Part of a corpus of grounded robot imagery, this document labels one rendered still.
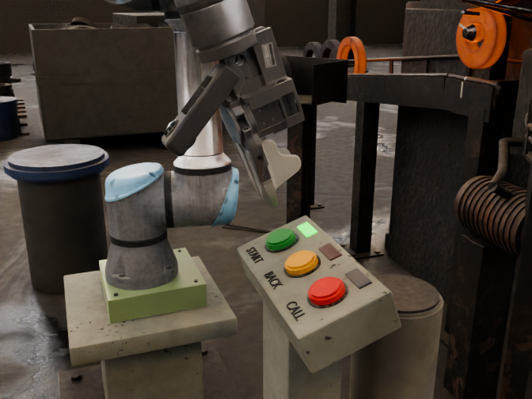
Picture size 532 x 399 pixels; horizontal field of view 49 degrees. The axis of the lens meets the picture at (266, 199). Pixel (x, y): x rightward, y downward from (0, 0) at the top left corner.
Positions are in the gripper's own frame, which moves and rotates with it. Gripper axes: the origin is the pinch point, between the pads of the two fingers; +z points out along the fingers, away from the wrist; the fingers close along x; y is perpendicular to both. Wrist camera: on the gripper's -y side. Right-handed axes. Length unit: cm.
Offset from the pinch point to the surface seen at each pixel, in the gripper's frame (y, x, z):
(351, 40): 73, 129, 15
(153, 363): -27, 39, 40
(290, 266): -1.6, -8.0, 5.5
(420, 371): 9.7, -9.2, 28.4
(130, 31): 15, 295, -3
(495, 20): 77, 54, 7
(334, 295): 0.1, -16.7, 5.9
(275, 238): -0.7, -0.3, 5.5
